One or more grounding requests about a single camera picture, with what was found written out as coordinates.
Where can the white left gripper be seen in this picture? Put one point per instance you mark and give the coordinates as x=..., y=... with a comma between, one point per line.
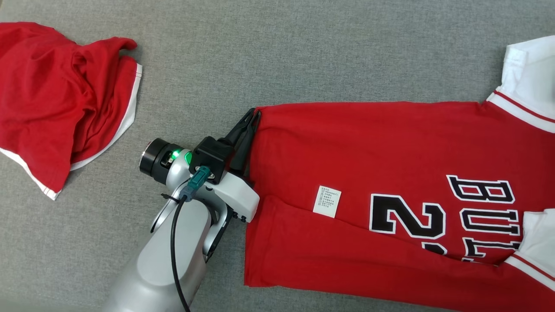
x=236, y=195

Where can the red basketball jersey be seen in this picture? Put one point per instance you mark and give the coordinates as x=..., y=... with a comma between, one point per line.
x=390, y=147

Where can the red shorts with white trim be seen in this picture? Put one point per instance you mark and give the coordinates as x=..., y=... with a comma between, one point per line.
x=43, y=99

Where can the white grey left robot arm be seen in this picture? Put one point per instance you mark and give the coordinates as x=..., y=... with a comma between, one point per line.
x=147, y=268

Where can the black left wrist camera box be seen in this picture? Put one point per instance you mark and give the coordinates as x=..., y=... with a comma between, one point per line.
x=212, y=156

